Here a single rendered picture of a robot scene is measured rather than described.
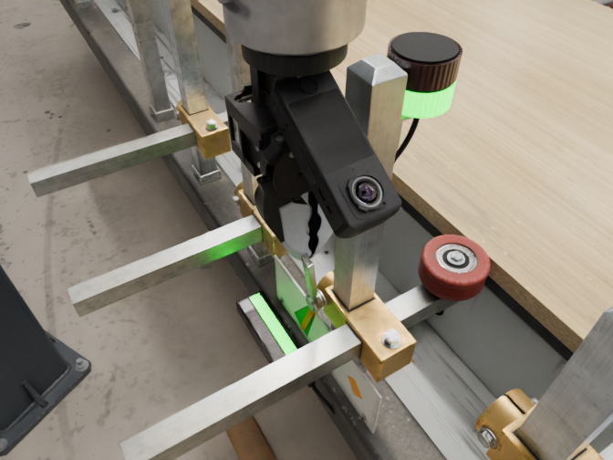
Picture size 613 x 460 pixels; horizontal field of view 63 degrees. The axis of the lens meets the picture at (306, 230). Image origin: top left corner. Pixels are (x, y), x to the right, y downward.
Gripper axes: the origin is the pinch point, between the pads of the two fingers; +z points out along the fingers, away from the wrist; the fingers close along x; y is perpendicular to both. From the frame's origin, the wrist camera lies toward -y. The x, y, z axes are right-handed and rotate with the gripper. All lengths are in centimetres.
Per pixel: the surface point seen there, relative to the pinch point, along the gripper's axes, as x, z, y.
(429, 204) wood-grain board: -23.4, 11.3, 7.8
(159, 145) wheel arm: 1.4, 16.7, 47.1
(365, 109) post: -5.9, -12.5, 1.4
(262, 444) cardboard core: 0, 94, 22
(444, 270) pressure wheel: -16.8, 10.5, -2.3
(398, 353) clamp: -7.4, 14.5, -6.5
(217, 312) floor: -8, 101, 70
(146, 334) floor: 15, 101, 74
